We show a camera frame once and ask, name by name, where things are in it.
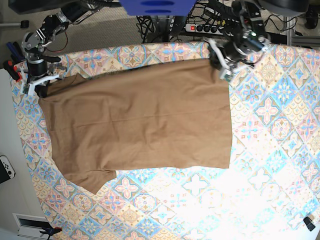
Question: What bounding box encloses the orange black clamp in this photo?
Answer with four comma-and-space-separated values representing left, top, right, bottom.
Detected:
39, 223, 63, 240

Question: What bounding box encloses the game console controller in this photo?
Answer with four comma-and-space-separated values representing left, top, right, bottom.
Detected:
0, 155, 16, 184

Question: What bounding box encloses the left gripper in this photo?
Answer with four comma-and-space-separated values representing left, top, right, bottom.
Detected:
206, 38, 255, 81

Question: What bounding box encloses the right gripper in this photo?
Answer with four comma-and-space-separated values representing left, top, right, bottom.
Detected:
18, 59, 68, 98

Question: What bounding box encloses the black corner clamp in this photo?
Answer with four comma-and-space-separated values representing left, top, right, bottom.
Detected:
303, 216, 316, 232

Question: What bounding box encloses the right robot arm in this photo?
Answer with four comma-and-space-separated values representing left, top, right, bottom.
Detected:
20, 0, 103, 97

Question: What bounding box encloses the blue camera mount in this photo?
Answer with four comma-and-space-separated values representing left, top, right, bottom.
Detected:
119, 0, 196, 16

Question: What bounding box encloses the red black clamp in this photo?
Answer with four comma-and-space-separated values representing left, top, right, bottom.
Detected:
3, 60, 22, 82

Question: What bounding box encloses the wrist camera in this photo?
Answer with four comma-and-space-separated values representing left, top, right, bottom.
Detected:
21, 82, 30, 95
219, 71, 233, 83

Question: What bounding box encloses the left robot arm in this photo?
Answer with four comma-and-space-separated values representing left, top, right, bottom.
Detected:
204, 0, 271, 82

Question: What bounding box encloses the brown t-shirt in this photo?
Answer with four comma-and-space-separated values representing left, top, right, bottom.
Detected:
38, 59, 232, 194

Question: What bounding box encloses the patterned tablecloth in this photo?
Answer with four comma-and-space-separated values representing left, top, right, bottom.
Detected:
10, 45, 320, 240

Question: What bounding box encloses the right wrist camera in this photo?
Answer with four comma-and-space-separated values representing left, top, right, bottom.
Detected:
21, 82, 30, 95

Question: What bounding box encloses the white power strip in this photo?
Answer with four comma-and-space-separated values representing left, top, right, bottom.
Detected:
184, 23, 223, 35

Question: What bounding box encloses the white framed device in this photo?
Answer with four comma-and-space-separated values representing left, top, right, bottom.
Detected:
13, 213, 51, 240

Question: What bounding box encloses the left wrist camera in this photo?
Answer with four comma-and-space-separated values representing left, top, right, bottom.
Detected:
219, 71, 233, 83

